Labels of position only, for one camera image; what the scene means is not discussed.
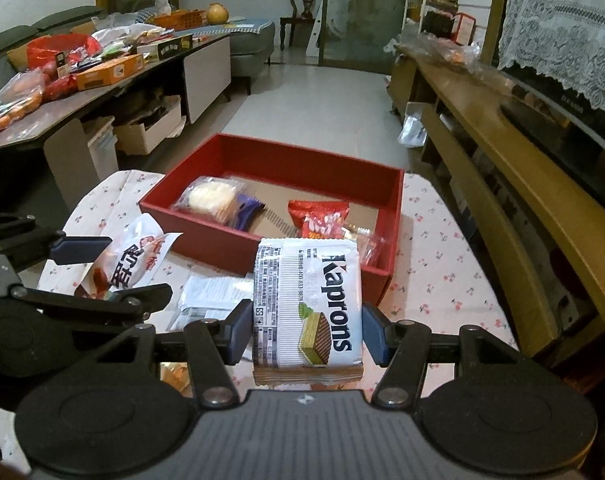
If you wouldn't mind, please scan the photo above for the wooden television cabinet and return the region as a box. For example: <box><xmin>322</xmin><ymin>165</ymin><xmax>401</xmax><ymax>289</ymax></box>
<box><xmin>387</xmin><ymin>45</ymin><xmax>605</xmax><ymax>361</ymax></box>

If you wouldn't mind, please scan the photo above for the orange cardboard box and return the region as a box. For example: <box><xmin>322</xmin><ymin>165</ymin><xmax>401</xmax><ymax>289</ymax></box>
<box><xmin>75</xmin><ymin>54</ymin><xmax>144</xmax><ymax>92</ymax></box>

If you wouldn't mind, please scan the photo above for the white lace cloth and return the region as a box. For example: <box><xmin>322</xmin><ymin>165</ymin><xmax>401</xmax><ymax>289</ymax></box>
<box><xmin>497</xmin><ymin>0</ymin><xmax>605</xmax><ymax>142</ymax></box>

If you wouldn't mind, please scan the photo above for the white board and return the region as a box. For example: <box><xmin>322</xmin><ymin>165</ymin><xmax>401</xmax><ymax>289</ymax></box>
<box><xmin>305</xmin><ymin>5</ymin><xmax>326</xmax><ymax>59</ymax></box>

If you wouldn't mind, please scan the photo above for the red snack packet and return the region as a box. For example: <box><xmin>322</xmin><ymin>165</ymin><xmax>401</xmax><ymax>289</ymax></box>
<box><xmin>287</xmin><ymin>200</ymin><xmax>351</xmax><ymax>241</ymax></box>

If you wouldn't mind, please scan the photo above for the grey coffee table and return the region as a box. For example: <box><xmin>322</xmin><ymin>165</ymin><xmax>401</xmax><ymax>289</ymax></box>
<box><xmin>0</xmin><ymin>30</ymin><xmax>233</xmax><ymax>211</ymax></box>

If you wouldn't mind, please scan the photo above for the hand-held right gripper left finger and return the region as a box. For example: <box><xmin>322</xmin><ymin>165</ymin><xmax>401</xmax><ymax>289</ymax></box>
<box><xmin>90</xmin><ymin>299</ymin><xmax>256</xmax><ymax>409</ymax></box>

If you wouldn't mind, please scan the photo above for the clear packet with white cake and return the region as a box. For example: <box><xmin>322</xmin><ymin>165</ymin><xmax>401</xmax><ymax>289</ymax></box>
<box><xmin>172</xmin><ymin>176</ymin><xmax>248</xmax><ymax>224</ymax></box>

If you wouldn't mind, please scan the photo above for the cherry print tablecloth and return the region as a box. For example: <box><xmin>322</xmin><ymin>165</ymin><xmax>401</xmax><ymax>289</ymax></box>
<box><xmin>37</xmin><ymin>170</ymin><xmax>520</xmax><ymax>397</ymax></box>

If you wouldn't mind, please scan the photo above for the clear sausage packet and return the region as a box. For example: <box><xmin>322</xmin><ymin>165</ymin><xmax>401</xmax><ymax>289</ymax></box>
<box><xmin>339</xmin><ymin>221</ymin><xmax>387</xmax><ymax>269</ymax></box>

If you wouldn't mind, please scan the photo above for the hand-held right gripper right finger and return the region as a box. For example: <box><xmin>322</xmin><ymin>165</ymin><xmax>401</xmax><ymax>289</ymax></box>
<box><xmin>361</xmin><ymin>301</ymin><xmax>538</xmax><ymax>409</ymax></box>

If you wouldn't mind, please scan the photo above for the clear bag of oranges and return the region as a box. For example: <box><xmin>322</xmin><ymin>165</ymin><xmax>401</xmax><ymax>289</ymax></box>
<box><xmin>0</xmin><ymin>72</ymin><xmax>48</xmax><ymax>144</ymax></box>

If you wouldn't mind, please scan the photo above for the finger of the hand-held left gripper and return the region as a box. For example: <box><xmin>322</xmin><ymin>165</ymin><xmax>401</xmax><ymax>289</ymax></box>
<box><xmin>10</xmin><ymin>282</ymin><xmax>174</xmax><ymax>325</ymax></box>
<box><xmin>0</xmin><ymin>212</ymin><xmax>114</xmax><ymax>268</ymax></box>

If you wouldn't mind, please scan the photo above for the silver packet with green label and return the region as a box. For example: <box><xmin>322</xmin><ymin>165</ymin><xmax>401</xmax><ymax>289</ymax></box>
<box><xmin>166</xmin><ymin>275</ymin><xmax>256</xmax><ymax>333</ymax></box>

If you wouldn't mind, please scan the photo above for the grey-green sofa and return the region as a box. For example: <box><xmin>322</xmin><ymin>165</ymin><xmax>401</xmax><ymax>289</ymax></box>
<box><xmin>0</xmin><ymin>5</ymin><xmax>276</xmax><ymax>96</ymax></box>

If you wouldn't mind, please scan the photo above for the orange basket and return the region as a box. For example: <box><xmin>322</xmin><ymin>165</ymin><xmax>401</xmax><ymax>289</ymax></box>
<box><xmin>152</xmin><ymin>10</ymin><xmax>206</xmax><ymax>31</ymax></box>

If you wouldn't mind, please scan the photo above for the black television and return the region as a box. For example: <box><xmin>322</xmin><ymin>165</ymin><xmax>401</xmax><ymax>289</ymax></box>
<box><xmin>497</xmin><ymin>60</ymin><xmax>605</xmax><ymax>196</ymax></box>

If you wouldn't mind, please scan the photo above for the white carton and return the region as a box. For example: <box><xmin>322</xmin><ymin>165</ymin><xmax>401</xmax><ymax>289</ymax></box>
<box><xmin>82</xmin><ymin>116</ymin><xmax>120</xmax><ymax>181</ymax></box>

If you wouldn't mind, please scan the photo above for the white packet with red print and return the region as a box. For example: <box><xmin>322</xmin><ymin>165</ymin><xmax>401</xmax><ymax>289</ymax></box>
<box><xmin>75</xmin><ymin>214</ymin><xmax>186</xmax><ymax>299</ymax></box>

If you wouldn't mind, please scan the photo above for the blue wafer biscuit packet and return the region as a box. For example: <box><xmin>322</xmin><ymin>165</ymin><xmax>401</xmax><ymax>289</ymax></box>
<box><xmin>235</xmin><ymin>194</ymin><xmax>267</xmax><ymax>233</ymax></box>

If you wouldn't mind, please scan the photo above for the red and white box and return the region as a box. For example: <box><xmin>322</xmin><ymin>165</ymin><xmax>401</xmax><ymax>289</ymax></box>
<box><xmin>449</xmin><ymin>12</ymin><xmax>478</xmax><ymax>46</ymax></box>

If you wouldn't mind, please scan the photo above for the dark wooden chair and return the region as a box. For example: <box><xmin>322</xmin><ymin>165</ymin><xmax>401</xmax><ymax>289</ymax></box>
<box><xmin>280</xmin><ymin>0</ymin><xmax>328</xmax><ymax>52</ymax></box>

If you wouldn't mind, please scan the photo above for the black box with yellow label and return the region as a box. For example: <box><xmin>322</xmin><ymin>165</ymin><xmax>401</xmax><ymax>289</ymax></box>
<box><xmin>137</xmin><ymin>35</ymin><xmax>193</xmax><ymax>64</ymax></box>

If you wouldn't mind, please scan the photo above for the silver foil bag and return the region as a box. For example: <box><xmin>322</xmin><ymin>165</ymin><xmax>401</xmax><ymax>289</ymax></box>
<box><xmin>397</xmin><ymin>115</ymin><xmax>428</xmax><ymax>149</ymax></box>

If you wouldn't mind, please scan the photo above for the red cardboard box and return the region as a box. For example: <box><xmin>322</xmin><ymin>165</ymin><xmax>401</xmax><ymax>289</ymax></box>
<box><xmin>138</xmin><ymin>133</ymin><xmax>405</xmax><ymax>306</ymax></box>

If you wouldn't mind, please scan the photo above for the white wafer packet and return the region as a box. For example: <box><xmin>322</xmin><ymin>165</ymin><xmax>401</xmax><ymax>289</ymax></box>
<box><xmin>251</xmin><ymin>237</ymin><xmax>364</xmax><ymax>387</ymax></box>

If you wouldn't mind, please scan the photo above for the clear plastic bag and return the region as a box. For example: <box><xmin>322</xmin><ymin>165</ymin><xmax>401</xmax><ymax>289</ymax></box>
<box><xmin>395</xmin><ymin>30</ymin><xmax>483</xmax><ymax>69</ymax></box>

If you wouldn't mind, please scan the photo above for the open cardboard box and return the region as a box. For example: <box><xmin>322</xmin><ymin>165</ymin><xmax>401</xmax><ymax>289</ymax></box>
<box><xmin>113</xmin><ymin>95</ymin><xmax>183</xmax><ymax>156</ymax></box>

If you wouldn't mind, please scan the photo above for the red plastic bag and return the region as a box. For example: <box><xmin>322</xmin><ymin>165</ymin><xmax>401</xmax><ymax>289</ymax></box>
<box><xmin>27</xmin><ymin>34</ymin><xmax>103</xmax><ymax>69</ymax></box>

